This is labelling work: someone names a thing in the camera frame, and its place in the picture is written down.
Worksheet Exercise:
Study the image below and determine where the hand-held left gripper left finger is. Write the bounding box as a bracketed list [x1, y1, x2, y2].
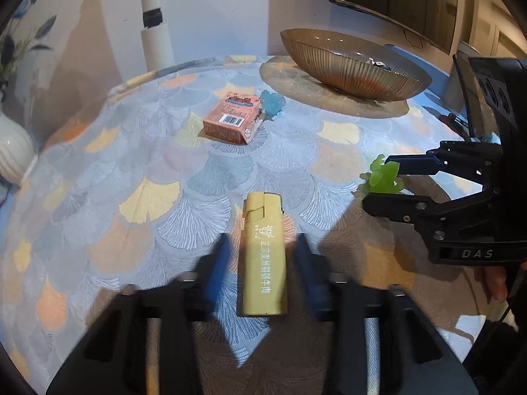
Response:
[45, 232, 233, 395]

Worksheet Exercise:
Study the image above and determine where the amber round glass mat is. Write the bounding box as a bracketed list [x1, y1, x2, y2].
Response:
[259, 55, 410, 117]

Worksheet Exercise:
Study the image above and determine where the amber ribbed glass bowl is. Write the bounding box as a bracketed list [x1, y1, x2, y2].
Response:
[280, 29, 433, 103]

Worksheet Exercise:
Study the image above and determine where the person's right hand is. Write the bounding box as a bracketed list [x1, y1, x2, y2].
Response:
[480, 260, 527, 302]

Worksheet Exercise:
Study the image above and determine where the orange carton box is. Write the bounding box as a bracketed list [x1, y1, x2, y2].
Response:
[203, 92, 264, 145]

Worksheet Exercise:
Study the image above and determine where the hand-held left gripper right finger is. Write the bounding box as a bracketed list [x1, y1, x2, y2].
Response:
[294, 234, 472, 395]

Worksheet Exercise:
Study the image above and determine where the white ribbed vase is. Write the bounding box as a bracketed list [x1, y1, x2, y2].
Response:
[0, 111, 34, 186]

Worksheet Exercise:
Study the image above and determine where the clear bag with white item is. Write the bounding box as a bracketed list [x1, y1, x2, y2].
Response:
[358, 53, 394, 70]

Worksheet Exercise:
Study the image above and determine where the yellow lighter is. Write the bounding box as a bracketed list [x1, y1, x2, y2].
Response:
[236, 192, 289, 317]

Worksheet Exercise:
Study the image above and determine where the blue translucent toy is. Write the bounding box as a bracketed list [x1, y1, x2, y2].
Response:
[259, 89, 286, 121]

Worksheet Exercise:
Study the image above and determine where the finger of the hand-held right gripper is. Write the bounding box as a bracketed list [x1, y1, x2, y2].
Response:
[361, 185, 501, 239]
[384, 140, 501, 186]

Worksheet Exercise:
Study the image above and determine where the green translucent toy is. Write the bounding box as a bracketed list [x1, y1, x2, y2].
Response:
[356, 154, 406, 196]

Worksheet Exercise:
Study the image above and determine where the white pole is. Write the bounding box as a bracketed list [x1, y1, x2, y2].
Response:
[139, 0, 176, 70]

